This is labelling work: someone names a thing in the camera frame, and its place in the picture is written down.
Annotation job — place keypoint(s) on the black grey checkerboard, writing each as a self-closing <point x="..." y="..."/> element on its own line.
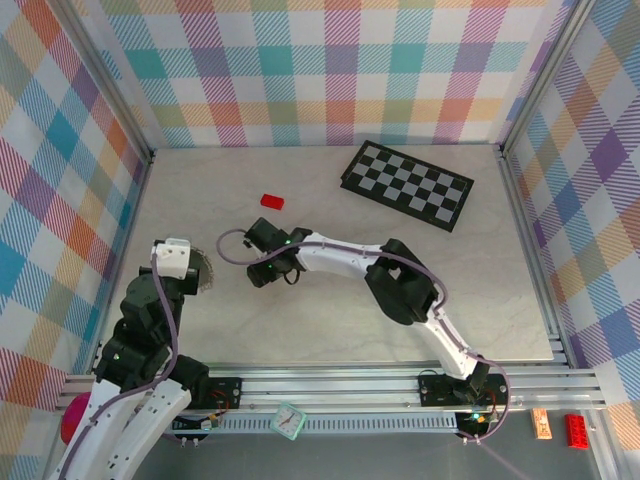
<point x="407" y="185"/>

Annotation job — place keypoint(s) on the red studded toy brick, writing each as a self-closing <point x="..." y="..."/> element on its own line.
<point x="577" y="431"/>

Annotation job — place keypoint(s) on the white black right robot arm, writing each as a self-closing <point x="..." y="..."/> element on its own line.
<point x="340" y="255"/>

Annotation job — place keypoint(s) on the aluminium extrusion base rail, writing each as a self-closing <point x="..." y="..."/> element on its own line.
<point x="325" y="390"/>

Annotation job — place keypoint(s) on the red plastic brick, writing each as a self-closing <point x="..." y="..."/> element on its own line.
<point x="272" y="201"/>

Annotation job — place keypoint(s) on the teal square clock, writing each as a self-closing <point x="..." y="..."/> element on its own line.
<point x="287" y="421"/>

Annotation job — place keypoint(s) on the pink round toy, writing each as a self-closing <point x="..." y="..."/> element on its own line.
<point x="75" y="417"/>

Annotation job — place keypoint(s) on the aluminium frame post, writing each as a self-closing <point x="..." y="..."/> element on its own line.
<point x="102" y="75"/>
<point x="545" y="75"/>

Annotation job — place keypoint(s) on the small electronics board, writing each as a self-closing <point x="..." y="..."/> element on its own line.
<point x="475" y="420"/>
<point x="205" y="424"/>

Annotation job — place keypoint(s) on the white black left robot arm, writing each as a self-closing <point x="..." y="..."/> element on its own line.
<point x="160" y="415"/>

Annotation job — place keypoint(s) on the aluminium frame side rail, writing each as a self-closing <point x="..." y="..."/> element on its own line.
<point x="128" y="240"/>
<point x="533" y="250"/>

